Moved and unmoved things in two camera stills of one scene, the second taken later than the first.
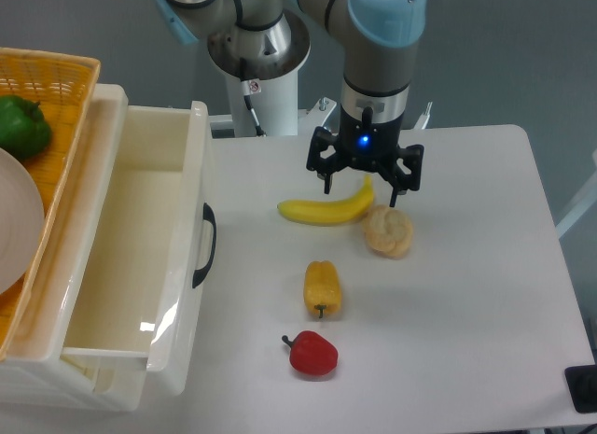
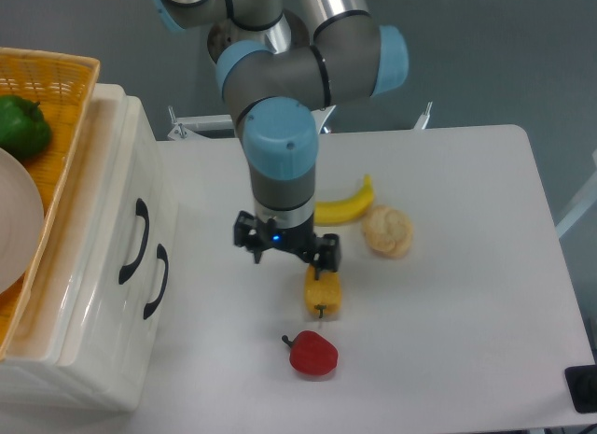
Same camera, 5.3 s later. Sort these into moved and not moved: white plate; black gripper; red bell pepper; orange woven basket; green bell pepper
Moved: black gripper
Not moved: white plate; green bell pepper; orange woven basket; red bell pepper
